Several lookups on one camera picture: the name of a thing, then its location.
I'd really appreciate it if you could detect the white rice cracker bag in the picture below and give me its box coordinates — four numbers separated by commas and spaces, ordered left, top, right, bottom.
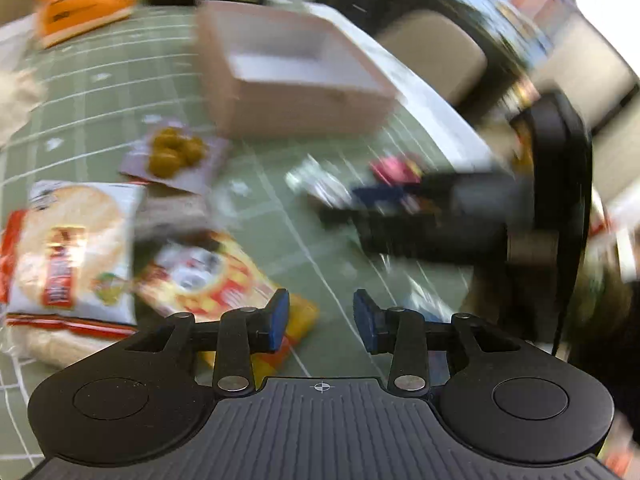
3, 180, 144, 340

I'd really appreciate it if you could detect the orange packet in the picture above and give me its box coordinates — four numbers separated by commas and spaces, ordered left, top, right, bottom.
36, 0, 134, 49

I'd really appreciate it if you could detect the yellow red snack bag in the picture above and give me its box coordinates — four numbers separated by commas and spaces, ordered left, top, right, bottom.
134, 231, 319, 386

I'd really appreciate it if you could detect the pink wooden box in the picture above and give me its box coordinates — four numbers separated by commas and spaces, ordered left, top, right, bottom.
194, 0, 397, 139

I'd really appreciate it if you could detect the pink red snack bag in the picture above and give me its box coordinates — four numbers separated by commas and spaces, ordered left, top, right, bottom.
369, 155, 425, 185

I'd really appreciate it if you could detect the beige chair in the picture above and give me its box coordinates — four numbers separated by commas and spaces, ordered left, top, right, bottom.
376, 10, 488, 105

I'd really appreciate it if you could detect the green checkered table mat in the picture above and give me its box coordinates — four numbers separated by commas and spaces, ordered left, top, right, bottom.
1, 3, 490, 479

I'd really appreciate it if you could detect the green plums clear pack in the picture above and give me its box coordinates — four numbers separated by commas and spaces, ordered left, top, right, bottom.
119, 119, 231, 195

